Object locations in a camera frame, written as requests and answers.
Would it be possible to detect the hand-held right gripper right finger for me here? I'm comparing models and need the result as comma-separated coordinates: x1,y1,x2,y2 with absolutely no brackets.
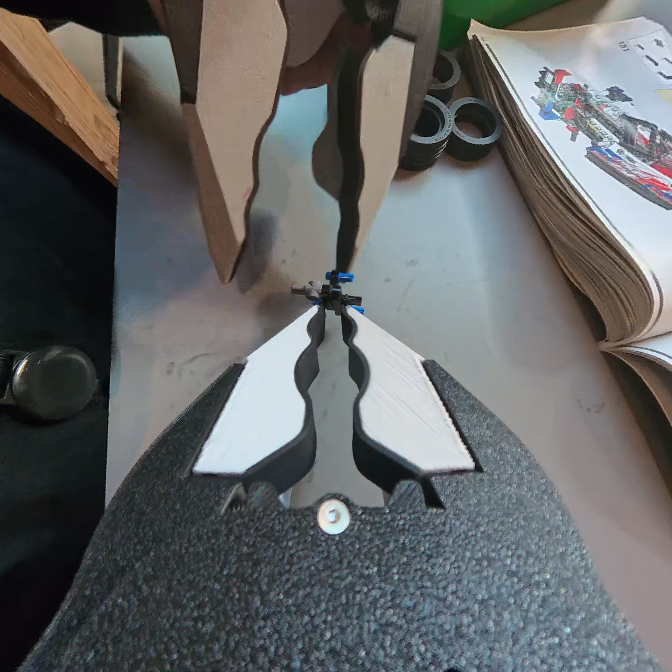
340,306,477,509

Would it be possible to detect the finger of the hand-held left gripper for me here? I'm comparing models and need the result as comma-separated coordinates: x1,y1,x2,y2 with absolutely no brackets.
330,34,418,276
176,0,288,285

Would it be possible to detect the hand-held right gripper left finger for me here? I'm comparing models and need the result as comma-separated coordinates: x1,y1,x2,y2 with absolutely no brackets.
192,304,326,505

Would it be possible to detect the black connector with blue pin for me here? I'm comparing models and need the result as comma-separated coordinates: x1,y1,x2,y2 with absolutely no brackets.
319,269,364,316

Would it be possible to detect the grey desk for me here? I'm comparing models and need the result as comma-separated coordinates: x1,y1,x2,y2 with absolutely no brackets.
105,21,672,620

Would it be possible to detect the person's left hand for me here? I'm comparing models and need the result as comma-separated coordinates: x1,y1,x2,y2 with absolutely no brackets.
281,16,368,96

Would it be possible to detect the ribbed black rubber tyre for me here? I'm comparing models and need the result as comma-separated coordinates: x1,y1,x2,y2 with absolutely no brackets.
399,94,453,171

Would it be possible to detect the green plastic bin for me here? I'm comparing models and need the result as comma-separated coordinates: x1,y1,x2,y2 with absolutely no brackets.
440,0,570,52

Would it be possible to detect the wooden furniture piece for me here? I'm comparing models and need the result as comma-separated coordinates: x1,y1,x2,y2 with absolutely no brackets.
0,8,120,186

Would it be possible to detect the open building instruction book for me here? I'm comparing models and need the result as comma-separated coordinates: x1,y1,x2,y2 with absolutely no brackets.
467,16,672,421

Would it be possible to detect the person's black clothing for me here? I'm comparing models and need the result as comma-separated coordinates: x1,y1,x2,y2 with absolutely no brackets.
0,97,119,672

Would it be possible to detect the black lanyard with badge reel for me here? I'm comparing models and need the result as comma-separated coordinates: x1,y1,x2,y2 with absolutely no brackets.
0,344,99,421

